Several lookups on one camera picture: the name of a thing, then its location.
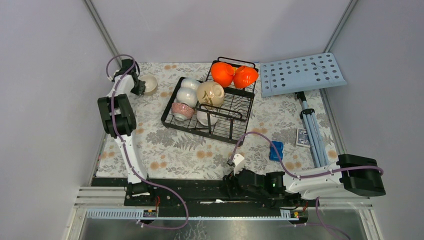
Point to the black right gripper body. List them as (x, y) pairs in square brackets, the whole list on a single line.
[(230, 180)]

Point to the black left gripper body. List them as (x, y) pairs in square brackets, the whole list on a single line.
[(138, 87)]

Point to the plain beige bowl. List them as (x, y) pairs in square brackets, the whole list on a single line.
[(150, 83)]

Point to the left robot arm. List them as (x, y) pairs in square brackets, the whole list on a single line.
[(119, 122)]

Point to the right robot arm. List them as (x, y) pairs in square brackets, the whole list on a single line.
[(352, 173)]

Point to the white bowl in rack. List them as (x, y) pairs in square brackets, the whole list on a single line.
[(188, 96)]

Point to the blue toy car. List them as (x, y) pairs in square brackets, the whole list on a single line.
[(276, 151)]

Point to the white bowl upper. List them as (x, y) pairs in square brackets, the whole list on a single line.
[(190, 83)]

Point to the pink patterned bowl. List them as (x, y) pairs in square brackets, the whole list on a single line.
[(181, 111)]

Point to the white bowl front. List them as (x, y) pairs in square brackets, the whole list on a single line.
[(206, 118)]

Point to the floral table mat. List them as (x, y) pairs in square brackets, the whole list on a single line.
[(171, 153)]

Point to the beige patterned bowl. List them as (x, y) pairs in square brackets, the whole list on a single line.
[(210, 93)]

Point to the blue card deck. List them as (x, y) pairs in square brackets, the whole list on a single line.
[(302, 138)]

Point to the orange bowl left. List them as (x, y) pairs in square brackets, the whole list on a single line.
[(222, 73)]

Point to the orange bowl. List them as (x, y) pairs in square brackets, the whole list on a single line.
[(244, 76), (222, 73)]

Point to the blue tripod legs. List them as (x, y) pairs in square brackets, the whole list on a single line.
[(312, 128)]

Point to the orange bowl right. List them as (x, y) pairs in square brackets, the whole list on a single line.
[(244, 76)]

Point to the blue perforated stand tray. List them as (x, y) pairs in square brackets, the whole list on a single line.
[(306, 73)]

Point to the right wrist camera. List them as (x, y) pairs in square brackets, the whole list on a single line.
[(237, 162)]

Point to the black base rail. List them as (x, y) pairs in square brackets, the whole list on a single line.
[(203, 198)]

